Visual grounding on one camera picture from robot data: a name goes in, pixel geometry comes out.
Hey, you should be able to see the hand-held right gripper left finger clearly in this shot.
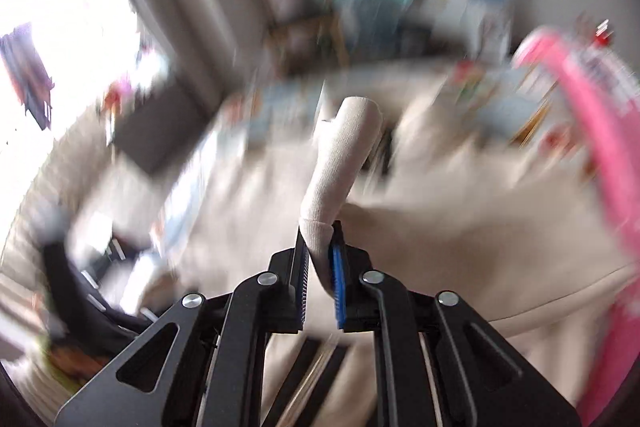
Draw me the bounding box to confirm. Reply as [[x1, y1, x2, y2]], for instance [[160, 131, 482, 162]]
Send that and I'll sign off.
[[54, 227, 310, 427]]

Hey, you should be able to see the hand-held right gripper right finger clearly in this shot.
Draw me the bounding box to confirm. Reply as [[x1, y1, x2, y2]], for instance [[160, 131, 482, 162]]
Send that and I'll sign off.
[[327, 221, 583, 427]]

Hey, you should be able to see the beige garment with black collar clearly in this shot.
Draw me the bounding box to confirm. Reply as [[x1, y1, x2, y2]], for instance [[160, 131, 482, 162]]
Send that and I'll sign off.
[[150, 96, 631, 427]]

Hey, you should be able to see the dark cabinet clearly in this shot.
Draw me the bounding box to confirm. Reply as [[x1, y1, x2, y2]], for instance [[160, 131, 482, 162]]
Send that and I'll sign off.
[[112, 67, 211, 172]]

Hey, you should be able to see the fruit printed tablecloth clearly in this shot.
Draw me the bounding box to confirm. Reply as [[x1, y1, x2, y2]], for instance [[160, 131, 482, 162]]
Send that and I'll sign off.
[[155, 64, 596, 253]]

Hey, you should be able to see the dark purple cloth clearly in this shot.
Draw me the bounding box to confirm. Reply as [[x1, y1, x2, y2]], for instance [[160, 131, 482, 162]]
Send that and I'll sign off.
[[0, 24, 53, 130]]

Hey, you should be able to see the wooden chair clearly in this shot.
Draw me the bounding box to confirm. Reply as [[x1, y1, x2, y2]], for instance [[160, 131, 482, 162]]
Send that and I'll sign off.
[[257, 0, 351, 72]]

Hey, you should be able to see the white water dispenser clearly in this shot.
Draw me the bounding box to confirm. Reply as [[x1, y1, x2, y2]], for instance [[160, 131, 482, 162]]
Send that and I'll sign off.
[[467, 0, 516, 58]]

